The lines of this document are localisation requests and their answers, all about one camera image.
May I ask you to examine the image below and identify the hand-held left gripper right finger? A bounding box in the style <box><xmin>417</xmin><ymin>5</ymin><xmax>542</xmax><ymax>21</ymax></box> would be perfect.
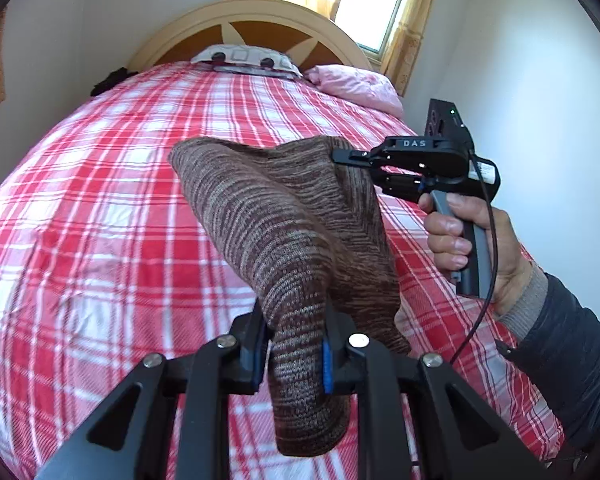
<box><xmin>321</xmin><ymin>307</ymin><xmax>546</xmax><ymax>480</ymax></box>

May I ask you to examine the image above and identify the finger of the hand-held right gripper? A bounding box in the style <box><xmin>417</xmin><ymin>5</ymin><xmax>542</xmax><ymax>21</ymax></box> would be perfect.
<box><xmin>331</xmin><ymin>148</ymin><xmax>396</xmax><ymax>168</ymax></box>
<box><xmin>371</xmin><ymin>169</ymin><xmax>426</xmax><ymax>200</ymax></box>

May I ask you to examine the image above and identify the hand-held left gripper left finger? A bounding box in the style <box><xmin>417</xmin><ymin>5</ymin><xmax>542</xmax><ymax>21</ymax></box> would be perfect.
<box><xmin>32</xmin><ymin>305</ymin><xmax>271</xmax><ymax>480</ymax></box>

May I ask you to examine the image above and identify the brown striped knit sweater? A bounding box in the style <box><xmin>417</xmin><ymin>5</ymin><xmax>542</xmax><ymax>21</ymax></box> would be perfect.
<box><xmin>168</xmin><ymin>135</ymin><xmax>413</xmax><ymax>458</ymax></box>

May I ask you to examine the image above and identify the person's right forearm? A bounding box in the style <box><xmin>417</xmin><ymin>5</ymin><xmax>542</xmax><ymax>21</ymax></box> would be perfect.
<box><xmin>495</xmin><ymin>259</ymin><xmax>600</xmax><ymax>466</ymax></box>

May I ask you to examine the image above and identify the person's right hand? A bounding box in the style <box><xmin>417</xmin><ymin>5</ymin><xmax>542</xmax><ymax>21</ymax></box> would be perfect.
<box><xmin>424</xmin><ymin>194</ymin><xmax>536</xmax><ymax>317</ymax></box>

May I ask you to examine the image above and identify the pink pillow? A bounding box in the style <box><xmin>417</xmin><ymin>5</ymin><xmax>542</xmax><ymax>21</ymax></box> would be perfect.
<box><xmin>302</xmin><ymin>64</ymin><xmax>405</xmax><ymax>117</ymax></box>

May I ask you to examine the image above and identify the dark patterned pillow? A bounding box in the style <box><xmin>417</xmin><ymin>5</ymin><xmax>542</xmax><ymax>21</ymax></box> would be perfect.
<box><xmin>211</xmin><ymin>62</ymin><xmax>303</xmax><ymax>79</ymax></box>

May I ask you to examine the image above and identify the white patterned pillow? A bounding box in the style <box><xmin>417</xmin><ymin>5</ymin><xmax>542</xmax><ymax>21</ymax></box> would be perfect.
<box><xmin>190</xmin><ymin>44</ymin><xmax>303</xmax><ymax>73</ymax></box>

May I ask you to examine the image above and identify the bright window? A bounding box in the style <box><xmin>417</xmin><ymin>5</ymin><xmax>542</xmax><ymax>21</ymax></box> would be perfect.
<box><xmin>337</xmin><ymin>0</ymin><xmax>412</xmax><ymax>56</ymax></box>

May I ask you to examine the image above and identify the red plaid bed sheet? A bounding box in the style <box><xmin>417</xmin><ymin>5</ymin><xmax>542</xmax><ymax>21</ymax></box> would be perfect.
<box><xmin>0</xmin><ymin>60</ymin><xmax>566</xmax><ymax>480</ymax></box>

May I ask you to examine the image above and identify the cream and brown headboard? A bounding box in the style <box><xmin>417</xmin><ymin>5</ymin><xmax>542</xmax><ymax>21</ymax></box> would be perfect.
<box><xmin>126</xmin><ymin>0</ymin><xmax>373</xmax><ymax>73</ymax></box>

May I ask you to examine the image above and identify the dark cloth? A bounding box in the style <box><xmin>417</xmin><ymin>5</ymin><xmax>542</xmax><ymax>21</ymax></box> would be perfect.
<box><xmin>90</xmin><ymin>66</ymin><xmax>140</xmax><ymax>97</ymax></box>

